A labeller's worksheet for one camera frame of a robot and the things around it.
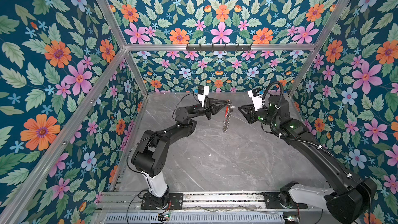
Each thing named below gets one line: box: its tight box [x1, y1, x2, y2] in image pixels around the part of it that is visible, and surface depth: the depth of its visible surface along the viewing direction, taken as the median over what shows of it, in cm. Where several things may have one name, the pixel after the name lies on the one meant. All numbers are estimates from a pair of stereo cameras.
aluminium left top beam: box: [0, 48, 129, 224], surface depth 60 cm
